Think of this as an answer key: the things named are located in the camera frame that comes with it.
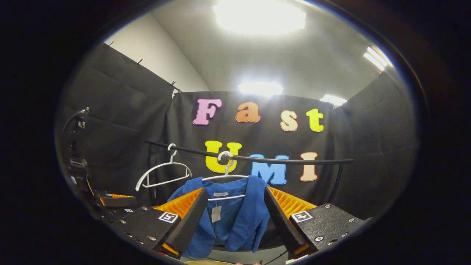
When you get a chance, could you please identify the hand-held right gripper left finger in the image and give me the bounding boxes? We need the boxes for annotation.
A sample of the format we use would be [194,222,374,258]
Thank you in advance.
[110,187,209,260]

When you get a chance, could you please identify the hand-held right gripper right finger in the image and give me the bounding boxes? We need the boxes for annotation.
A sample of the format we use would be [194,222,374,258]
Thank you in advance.
[264,186,373,260]

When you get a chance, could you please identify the blue jacket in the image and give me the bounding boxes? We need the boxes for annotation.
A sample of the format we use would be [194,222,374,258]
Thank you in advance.
[167,175,271,259]

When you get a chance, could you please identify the white clothes hanger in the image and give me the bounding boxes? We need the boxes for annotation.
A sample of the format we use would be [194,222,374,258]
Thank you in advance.
[201,151,250,201]
[135,143,193,192]

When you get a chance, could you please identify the black backdrop cloth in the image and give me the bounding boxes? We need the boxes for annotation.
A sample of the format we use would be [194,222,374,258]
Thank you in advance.
[55,42,418,254]

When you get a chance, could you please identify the large ceiling light panel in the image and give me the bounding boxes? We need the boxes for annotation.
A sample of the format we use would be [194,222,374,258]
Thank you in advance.
[213,0,307,34]

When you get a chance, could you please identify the black cable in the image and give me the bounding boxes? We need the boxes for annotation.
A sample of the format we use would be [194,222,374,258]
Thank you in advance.
[263,250,290,265]

